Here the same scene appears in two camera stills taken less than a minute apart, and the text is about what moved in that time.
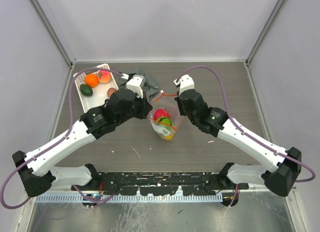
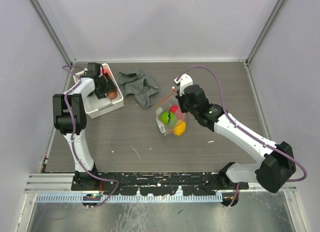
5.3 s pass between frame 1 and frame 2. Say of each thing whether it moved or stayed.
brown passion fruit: stayed
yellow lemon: moved
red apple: moved
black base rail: stayed
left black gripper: moved
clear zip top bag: moved
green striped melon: moved
